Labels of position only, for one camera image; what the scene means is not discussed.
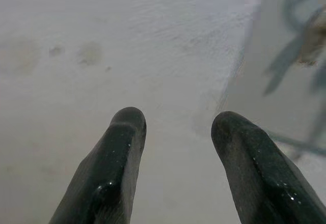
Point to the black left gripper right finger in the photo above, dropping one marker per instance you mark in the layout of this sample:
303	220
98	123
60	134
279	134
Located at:
262	173

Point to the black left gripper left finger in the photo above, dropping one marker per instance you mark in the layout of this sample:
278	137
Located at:
109	168

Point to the blurred green plant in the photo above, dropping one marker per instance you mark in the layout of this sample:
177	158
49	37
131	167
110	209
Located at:
295	45

